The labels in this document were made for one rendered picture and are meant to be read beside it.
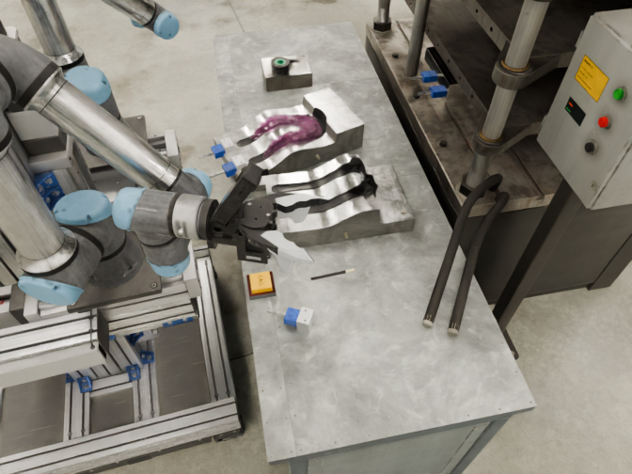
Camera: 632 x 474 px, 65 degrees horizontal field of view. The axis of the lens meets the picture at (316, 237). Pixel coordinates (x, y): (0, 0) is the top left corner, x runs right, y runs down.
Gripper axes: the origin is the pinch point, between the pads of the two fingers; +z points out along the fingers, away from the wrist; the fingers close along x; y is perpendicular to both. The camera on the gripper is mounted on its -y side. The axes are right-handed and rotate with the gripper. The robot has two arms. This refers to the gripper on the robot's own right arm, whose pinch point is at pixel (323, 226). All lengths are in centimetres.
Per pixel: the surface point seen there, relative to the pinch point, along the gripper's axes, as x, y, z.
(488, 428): -16, 84, 49
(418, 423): -4, 66, 26
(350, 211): -59, 46, 0
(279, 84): -134, 45, -40
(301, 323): -23, 58, -8
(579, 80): -73, 3, 55
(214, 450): -19, 144, -42
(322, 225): -56, 50, -8
